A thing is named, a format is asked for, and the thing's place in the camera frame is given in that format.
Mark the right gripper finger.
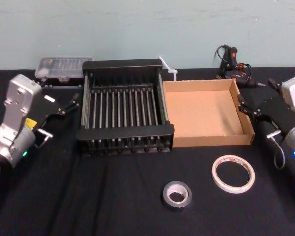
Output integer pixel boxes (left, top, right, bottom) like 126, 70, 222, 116
267, 77, 283, 95
236, 94, 260, 118

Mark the clear plastic case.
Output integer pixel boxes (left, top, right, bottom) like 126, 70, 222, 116
35, 56, 94, 89

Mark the roll of white tape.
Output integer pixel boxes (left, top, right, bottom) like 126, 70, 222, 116
211, 154, 256, 194

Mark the shallow brown cardboard tray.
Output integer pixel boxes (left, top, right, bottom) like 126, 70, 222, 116
162, 78, 256, 148

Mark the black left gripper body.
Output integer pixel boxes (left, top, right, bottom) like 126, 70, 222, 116
27, 94, 66, 130

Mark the roll of silver tape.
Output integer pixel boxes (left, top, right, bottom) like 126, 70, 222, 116
162, 181, 193, 212

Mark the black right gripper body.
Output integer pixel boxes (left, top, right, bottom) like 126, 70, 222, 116
253, 92, 295, 142

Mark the black table cloth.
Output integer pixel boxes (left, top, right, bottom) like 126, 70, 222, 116
0, 65, 295, 236

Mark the black rack with steel bars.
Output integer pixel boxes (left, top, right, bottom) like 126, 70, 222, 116
76, 58, 175, 159

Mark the black corded tool, red switch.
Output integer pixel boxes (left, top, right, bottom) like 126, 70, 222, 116
214, 44, 264, 88

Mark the white three-armed plastic piece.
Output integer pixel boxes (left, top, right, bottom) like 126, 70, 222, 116
158, 56, 178, 82

